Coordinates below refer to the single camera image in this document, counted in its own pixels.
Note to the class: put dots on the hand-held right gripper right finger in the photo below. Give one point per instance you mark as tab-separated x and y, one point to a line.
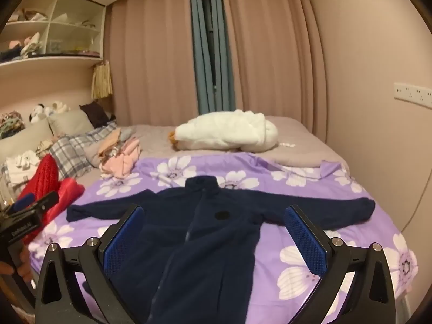
305	239

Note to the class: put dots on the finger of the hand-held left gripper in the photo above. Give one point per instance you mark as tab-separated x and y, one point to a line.
47	199
25	200

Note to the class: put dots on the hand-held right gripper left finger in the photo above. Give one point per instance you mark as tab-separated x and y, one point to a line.
124	239

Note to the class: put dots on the navy fleece jacket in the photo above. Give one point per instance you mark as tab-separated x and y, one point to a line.
202	243

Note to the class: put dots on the white crumpled clothes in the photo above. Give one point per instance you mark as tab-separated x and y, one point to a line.
22	163

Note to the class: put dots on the pile of pink clothes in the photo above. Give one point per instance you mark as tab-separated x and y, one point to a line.
121	162

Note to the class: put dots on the person's left hand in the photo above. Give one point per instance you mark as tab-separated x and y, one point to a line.
24	263

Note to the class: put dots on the red quilted garment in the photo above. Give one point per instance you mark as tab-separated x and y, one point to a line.
47	179

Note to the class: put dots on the purple floral blanket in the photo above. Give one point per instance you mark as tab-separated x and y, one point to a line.
303	189

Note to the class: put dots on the large beige pillow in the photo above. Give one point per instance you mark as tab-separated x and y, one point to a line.
23	140

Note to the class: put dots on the green floral cloth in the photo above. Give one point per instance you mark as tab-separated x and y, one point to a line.
10	125

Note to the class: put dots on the small beige pillow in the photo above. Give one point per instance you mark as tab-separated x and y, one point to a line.
71	121

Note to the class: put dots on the grey bed sheet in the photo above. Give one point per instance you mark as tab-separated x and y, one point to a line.
297	157

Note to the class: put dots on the cream plush toy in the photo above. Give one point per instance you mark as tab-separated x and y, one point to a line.
60	106

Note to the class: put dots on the small white tissue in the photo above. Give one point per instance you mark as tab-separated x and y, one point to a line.
287	145

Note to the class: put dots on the dark brown pillow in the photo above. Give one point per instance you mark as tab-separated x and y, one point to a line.
96	113

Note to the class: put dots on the yellow tassel hanging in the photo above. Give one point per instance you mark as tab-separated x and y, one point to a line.
101	81

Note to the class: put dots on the white goose plush toy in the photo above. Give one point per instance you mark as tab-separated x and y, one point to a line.
226	130

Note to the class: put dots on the pale plush toy on shelf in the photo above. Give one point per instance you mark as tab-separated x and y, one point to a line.
31	44

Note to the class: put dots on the pink curtain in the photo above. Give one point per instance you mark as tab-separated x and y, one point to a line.
152	57
270	57

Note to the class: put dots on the blue-grey curtain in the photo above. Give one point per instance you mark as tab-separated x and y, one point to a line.
199	57

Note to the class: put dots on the white wall shelf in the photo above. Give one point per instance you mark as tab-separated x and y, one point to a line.
50	62

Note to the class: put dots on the white wall socket strip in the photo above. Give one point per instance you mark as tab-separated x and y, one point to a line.
413	94

